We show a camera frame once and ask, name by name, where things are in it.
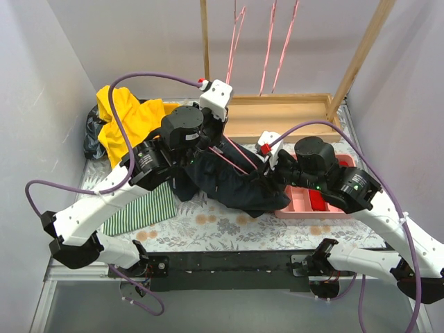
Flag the pink hanger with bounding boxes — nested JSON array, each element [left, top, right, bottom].
[[259, 1, 278, 96], [212, 137, 262, 175], [271, 0, 300, 94], [225, 1, 246, 84]]

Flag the dark navy shorts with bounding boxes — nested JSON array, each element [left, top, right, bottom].
[[169, 150, 290, 218]]

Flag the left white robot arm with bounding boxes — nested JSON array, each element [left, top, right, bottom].
[[41, 105, 226, 278]]

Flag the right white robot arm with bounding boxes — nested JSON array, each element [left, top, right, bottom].
[[261, 136, 443, 305]]

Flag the wooden hanger rack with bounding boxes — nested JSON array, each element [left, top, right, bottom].
[[199, 1, 396, 144]]

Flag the red folded cloth middle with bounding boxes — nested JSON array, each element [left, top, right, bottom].
[[308, 189, 329, 212]]

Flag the pink divided tray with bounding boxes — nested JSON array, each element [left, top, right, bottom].
[[273, 151, 355, 219]]

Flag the yellow shirt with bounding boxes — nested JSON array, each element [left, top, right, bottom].
[[96, 85, 179, 167]]

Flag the green white striped cloth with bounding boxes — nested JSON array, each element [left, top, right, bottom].
[[100, 182, 177, 237]]

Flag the dark patterned garment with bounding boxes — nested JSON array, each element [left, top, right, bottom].
[[83, 105, 106, 160]]

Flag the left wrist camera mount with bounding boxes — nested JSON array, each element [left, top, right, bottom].
[[198, 78, 234, 123]]

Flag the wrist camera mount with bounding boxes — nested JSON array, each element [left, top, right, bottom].
[[255, 131, 284, 170], [198, 78, 234, 123]]

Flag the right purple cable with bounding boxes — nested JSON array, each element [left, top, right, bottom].
[[270, 120, 422, 333]]

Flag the purple cable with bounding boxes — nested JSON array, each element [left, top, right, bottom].
[[24, 71, 205, 317], [270, 120, 422, 333]]

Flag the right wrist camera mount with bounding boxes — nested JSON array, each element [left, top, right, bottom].
[[255, 131, 284, 170]]

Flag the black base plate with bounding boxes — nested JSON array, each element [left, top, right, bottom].
[[121, 250, 333, 292]]

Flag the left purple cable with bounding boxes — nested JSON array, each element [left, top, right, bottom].
[[24, 71, 205, 317]]

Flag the aluminium frame rail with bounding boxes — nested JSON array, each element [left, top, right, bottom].
[[31, 267, 414, 332]]

